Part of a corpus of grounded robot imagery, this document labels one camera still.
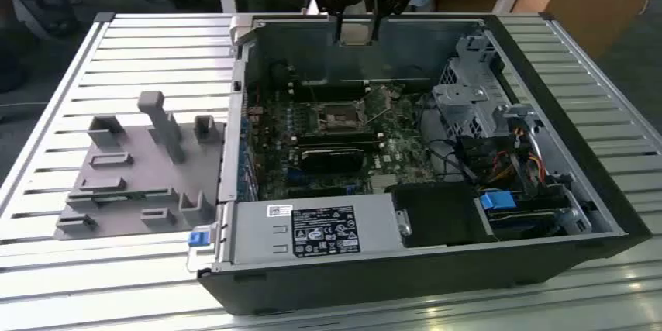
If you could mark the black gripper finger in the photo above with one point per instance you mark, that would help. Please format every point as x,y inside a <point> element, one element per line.
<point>376,28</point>
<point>337,28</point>

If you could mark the silver CPU chip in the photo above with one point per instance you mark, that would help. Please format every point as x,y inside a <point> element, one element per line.
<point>356,34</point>

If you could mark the CPU socket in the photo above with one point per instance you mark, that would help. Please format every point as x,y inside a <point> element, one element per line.
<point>336,118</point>

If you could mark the round coin cell battery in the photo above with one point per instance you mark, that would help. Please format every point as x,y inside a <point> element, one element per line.
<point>395,94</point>

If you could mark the grey metal disk bay cage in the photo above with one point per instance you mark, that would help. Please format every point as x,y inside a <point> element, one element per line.
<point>464,114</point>

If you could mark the green motherboard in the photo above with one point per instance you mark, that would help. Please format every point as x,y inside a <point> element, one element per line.
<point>408,145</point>

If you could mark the black graphics card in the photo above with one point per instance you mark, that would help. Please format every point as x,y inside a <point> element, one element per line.
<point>331,160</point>

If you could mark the small silver heatsink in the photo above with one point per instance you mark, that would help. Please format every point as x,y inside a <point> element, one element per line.
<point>384,183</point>

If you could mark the black plastic fan shroud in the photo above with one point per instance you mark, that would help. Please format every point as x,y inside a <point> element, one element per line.
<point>439,214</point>

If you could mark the blue disk carrier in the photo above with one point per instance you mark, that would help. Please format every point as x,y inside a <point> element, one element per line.
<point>498,202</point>

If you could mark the grey parts rack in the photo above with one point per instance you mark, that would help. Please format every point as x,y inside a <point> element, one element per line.
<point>144,176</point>

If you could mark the grey power supply unit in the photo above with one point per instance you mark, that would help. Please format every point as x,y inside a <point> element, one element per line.
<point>257,230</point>

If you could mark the green spare RAM stick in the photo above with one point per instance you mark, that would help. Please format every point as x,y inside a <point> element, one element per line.
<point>136,195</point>

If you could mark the blue case latch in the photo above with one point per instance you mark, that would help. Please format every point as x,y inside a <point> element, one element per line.
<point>199,238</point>

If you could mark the black open PC case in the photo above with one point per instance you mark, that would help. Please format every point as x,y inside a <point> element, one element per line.
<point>361,288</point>

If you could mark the grey metal drive bracket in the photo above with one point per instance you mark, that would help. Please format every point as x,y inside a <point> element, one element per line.
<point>519,112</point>

